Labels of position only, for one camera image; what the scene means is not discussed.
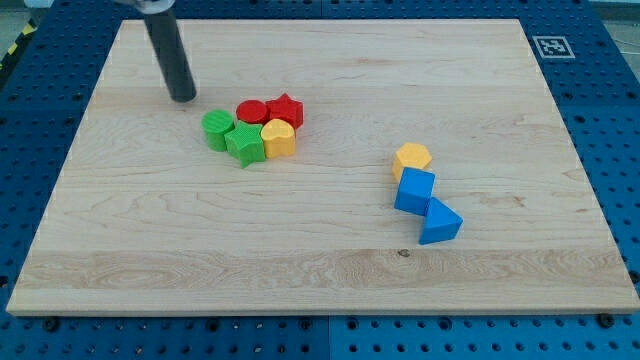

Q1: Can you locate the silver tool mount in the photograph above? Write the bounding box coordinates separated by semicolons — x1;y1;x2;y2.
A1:
115;0;175;14

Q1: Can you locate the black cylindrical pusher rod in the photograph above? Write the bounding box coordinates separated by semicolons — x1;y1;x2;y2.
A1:
144;8;197;103

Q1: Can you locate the green cylinder block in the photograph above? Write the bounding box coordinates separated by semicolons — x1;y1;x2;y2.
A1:
201;109;235;152

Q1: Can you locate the red cylinder block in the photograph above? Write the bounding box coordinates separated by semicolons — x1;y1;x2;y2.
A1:
236;99;269;124

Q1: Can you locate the green star block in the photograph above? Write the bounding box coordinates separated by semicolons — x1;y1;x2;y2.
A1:
224;120;266;168

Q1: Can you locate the red star block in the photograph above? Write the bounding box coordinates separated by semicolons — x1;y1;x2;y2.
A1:
266;93;304;130

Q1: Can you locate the yellow heart block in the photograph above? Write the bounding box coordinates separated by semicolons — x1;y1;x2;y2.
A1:
260;119;296;158

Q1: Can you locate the light wooden board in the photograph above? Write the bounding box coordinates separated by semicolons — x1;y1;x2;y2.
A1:
7;19;639;317

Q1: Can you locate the yellow hexagon block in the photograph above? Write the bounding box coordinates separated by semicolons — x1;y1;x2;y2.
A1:
392;142;433;183

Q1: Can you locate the blue cube block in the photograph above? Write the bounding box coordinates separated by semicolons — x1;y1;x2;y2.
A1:
394;167;436;216

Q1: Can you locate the blue triangle block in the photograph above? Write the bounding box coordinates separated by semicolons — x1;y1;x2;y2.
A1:
419;197;463;245

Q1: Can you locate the white fiducial marker tag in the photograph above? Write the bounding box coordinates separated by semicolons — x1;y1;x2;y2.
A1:
532;36;575;59

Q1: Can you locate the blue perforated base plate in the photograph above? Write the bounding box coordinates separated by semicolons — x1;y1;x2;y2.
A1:
1;1;639;359

